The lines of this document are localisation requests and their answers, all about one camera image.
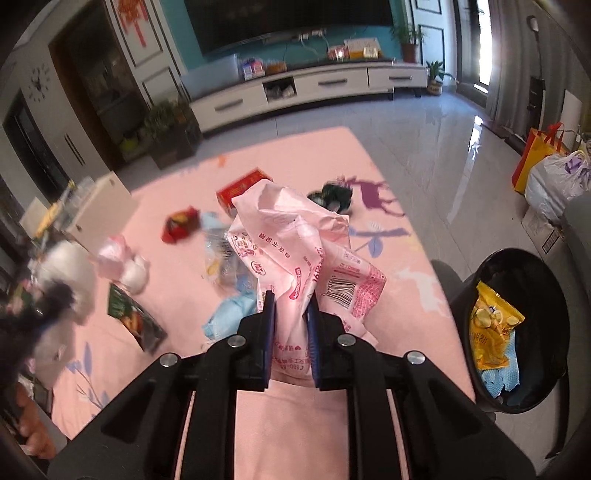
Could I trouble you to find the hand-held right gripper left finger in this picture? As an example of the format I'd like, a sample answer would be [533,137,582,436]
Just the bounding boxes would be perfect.
[48,291,278,480]

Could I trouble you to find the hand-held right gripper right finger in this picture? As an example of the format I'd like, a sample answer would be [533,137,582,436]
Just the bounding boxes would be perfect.
[302,295,539,480]

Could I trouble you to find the pink white plastic wrapper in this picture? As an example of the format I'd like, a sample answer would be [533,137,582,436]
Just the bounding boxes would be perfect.
[226,178,387,388]

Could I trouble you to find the red snack packet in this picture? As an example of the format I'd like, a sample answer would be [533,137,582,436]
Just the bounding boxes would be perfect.
[161,208,200,244]

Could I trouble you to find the red cardboard box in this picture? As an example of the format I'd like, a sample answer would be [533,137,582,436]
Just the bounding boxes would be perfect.
[216,167,274,217]

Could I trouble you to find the yellow potato chip bag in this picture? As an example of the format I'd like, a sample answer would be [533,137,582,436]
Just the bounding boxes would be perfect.
[468,281,526,371]

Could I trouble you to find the light blue waffle cloth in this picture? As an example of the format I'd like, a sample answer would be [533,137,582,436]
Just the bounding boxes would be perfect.
[478,344,522,400]

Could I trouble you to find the black trash bin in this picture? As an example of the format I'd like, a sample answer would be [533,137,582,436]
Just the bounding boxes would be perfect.
[450,248,570,414]

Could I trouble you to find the clear plastic bag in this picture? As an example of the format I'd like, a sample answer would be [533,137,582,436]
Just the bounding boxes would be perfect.
[203,231,259,296]

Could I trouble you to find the pink printed floor mat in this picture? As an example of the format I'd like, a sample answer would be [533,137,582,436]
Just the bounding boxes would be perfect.
[48,126,478,480]

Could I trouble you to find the green packet orange picture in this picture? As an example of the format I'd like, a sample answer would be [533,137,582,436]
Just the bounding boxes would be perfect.
[107,282,168,354]

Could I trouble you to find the dark green crumpled snack bag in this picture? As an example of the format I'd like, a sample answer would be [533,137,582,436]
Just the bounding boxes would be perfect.
[307,180,354,213]

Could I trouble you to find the small white plastic bag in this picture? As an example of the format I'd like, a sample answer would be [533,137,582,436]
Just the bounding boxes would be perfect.
[95,234,151,296]

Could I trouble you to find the white wooden box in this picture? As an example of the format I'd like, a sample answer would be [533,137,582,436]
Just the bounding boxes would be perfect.
[65,172,139,250]

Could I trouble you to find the white black fluffy object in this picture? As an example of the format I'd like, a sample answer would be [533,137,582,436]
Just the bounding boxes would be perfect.
[0,240,98,388]

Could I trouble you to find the potted plants on stand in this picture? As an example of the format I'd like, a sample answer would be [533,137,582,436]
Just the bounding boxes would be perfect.
[120,95,204,169]

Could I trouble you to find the flat yellow packet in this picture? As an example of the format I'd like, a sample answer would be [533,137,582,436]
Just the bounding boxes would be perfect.
[32,200,70,236]

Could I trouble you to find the cardboard box barcode label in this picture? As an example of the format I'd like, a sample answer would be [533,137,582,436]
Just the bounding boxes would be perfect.
[522,210,566,254]

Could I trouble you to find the white television stand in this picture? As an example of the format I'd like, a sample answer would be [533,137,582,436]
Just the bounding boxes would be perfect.
[189,58,428,134]

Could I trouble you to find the large translucent storage bin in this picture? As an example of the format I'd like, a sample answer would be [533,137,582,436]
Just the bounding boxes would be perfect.
[180,53,243,100]

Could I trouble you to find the colourful small boxes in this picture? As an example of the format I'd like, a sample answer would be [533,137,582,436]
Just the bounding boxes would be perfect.
[240,55,266,79]

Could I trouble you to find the white plastic bag purple print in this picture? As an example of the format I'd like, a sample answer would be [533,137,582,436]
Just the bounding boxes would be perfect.
[524,150,591,224]

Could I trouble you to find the yellow red shopping bag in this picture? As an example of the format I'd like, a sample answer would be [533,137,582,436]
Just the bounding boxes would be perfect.
[512,122,573,195]

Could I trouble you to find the small potted plant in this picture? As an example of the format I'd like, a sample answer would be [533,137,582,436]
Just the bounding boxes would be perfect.
[425,60,455,97]

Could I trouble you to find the dark wooden display cabinet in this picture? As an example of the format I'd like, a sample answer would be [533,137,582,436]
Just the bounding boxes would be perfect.
[48,0,185,162]

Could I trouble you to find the tall potted plant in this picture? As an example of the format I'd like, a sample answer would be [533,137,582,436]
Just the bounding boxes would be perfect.
[390,21,423,64]

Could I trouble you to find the black television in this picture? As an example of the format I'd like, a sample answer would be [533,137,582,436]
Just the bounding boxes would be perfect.
[184,0,397,58]

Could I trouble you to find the white board panel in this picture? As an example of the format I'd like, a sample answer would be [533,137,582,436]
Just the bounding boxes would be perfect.
[561,90,583,134]

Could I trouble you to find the grey curtain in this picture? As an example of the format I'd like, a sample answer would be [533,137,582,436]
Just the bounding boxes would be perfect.
[489,0,591,134]

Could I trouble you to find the black wall clock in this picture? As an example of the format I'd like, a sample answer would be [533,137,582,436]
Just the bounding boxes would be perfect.
[23,62,54,102]

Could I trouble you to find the red wall decoration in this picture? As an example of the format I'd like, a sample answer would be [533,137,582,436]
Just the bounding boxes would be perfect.
[117,0,155,47]

